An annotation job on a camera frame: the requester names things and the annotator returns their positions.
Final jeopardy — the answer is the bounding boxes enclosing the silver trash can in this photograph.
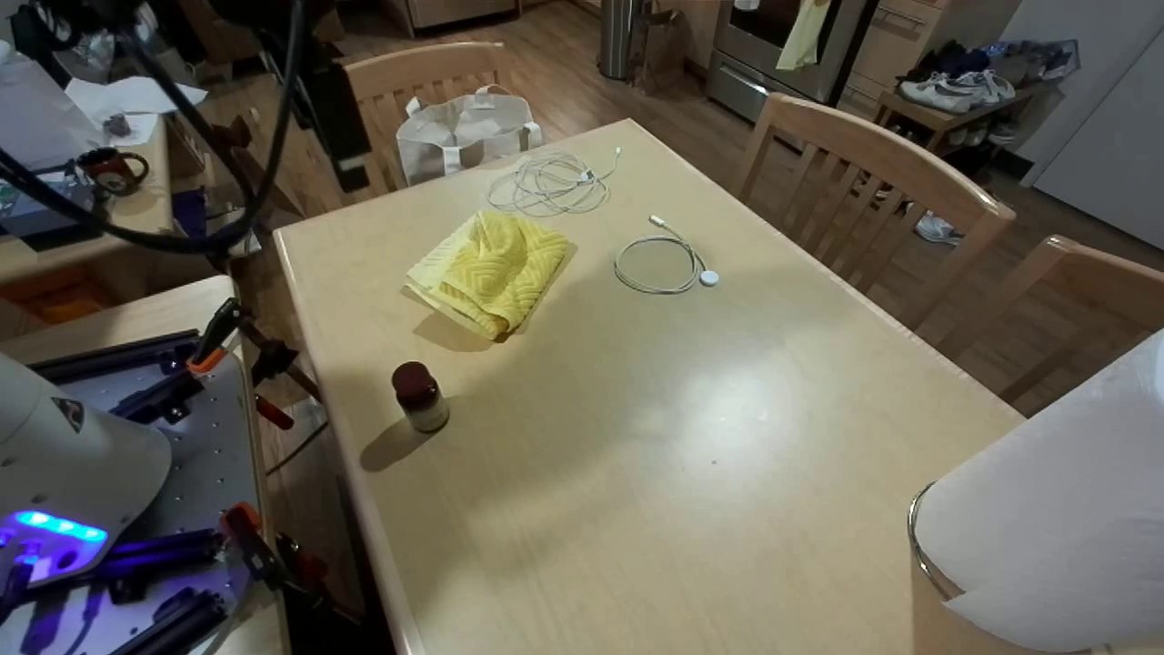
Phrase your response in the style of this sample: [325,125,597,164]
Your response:
[597,0,656,85]

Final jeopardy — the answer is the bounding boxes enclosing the wooden shoe rack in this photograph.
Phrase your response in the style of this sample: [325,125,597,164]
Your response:
[873,80,1058,158]

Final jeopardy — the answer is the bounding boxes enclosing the tangled white cable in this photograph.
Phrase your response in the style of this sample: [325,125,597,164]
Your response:
[483,142,629,222]

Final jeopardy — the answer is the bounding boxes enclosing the black round strap object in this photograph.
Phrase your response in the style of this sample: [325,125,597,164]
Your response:
[77,144,154,199]

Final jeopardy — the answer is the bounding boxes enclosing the red black clamp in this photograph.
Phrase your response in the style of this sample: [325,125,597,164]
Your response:
[219,501,337,597]

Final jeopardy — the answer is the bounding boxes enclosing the white rounded container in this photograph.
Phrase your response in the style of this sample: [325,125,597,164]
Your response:
[904,329,1164,655]

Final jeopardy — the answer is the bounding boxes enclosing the coiled white cable with puck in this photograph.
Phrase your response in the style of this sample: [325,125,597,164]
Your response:
[611,210,725,300]

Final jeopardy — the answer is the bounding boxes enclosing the dark flat device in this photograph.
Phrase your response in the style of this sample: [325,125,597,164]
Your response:
[0,164,109,249]

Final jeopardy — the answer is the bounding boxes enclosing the white sneakers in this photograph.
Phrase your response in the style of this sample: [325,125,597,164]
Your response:
[897,68,1018,115]

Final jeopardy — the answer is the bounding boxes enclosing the stainless steel oven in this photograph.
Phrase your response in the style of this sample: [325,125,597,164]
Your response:
[705,0,885,125]

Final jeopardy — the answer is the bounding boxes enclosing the orange black clamp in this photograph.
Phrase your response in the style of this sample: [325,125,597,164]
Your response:
[179,295,305,412]

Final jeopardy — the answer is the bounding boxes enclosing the grey mounting plate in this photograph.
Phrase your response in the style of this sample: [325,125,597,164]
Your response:
[0,329,288,655]

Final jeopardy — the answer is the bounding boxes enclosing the white plastic bag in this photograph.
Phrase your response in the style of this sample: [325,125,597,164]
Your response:
[392,85,544,189]

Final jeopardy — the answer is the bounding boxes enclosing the yellow cloth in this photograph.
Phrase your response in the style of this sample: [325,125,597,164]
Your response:
[405,207,578,344]

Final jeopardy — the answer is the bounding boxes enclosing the white slipper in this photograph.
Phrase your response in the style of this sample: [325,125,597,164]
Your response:
[911,210,968,251]

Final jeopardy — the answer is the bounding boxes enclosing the wooden side table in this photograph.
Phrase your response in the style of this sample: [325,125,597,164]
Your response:
[0,113,179,289]

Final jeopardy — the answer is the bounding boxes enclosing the light wooden chair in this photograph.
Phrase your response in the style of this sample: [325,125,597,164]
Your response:
[932,234,1164,415]
[734,90,1018,332]
[341,36,522,195]

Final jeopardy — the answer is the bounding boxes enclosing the white paper sheet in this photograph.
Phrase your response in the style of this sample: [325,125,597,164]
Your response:
[64,73,211,150]

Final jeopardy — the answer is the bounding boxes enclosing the small bottle dark red cap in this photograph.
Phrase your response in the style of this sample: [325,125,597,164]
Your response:
[388,357,454,435]

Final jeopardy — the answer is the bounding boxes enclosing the white refrigerator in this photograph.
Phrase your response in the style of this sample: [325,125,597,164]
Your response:
[1013,0,1164,251]

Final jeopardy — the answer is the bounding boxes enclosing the yellow hanging towel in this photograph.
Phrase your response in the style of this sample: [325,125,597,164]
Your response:
[776,0,837,73]

